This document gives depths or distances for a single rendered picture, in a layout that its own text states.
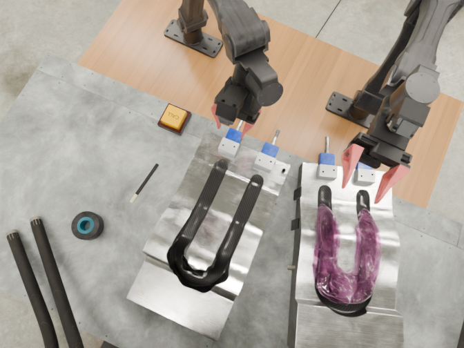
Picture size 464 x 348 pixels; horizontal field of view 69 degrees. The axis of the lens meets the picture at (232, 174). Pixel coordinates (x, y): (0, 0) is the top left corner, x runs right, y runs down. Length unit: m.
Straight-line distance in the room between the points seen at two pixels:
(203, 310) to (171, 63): 0.77
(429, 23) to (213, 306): 0.80
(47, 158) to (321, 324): 0.91
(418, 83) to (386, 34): 1.83
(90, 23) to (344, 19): 1.59
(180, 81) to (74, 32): 1.38
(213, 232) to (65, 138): 0.57
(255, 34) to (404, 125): 0.31
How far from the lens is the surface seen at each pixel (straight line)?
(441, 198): 2.16
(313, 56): 1.24
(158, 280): 0.95
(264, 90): 0.67
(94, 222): 1.04
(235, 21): 0.70
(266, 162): 0.92
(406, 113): 0.61
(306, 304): 0.91
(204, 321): 0.95
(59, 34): 2.48
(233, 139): 0.95
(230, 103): 0.69
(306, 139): 1.09
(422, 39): 0.80
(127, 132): 1.12
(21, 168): 1.21
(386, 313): 0.98
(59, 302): 1.00
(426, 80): 0.66
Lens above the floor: 1.80
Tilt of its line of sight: 75 degrees down
